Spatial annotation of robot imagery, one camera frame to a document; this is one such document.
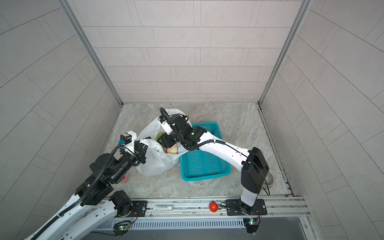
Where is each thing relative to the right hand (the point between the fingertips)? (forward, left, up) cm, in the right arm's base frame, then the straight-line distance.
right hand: (162, 138), depth 74 cm
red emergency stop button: (-28, -23, -18) cm, 41 cm away
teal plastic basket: (-6, -19, -22) cm, 29 cm away
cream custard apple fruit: (-2, -4, -10) cm, 10 cm away
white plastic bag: (-11, +1, -3) cm, 12 cm away
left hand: (-6, +1, +10) cm, 11 cm away
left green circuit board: (-34, +18, -17) cm, 42 cm away
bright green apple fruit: (-1, 0, +4) cm, 4 cm away
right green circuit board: (-36, -40, -22) cm, 58 cm away
